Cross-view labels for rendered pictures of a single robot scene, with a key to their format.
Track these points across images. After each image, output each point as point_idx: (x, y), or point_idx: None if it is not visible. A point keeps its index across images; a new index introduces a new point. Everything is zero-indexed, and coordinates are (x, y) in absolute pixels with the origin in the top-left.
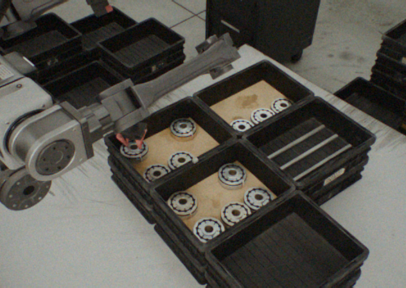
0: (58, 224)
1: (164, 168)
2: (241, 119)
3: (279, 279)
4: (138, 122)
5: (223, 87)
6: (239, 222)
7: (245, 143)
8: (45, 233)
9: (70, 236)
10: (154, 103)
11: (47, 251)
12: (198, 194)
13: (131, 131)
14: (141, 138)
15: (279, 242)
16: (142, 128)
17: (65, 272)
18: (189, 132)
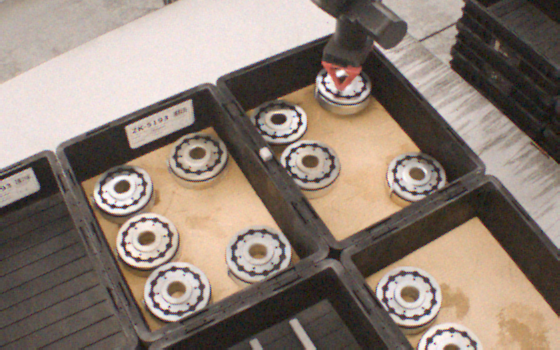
0: (259, 48)
1: (292, 134)
2: (439, 299)
3: (6, 293)
4: (363, 50)
5: (540, 256)
6: (85, 211)
7: (309, 263)
8: (245, 38)
9: (232, 62)
10: None
11: (213, 41)
12: (227, 195)
13: (334, 37)
14: (324, 59)
15: (76, 316)
16: (341, 55)
17: (171, 61)
18: (396, 185)
